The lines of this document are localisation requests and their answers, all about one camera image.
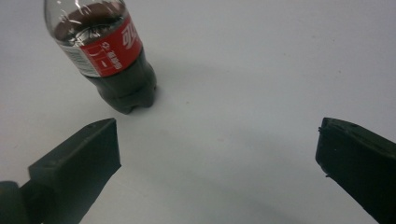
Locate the cola bottle with red label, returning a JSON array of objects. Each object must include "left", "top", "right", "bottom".
[{"left": 43, "top": 0, "right": 158, "bottom": 115}]

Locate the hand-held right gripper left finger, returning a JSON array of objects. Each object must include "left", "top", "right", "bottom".
[{"left": 20, "top": 118, "right": 122, "bottom": 224}]

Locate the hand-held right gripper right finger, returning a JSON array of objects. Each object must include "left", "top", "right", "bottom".
[{"left": 315, "top": 117, "right": 396, "bottom": 224}]

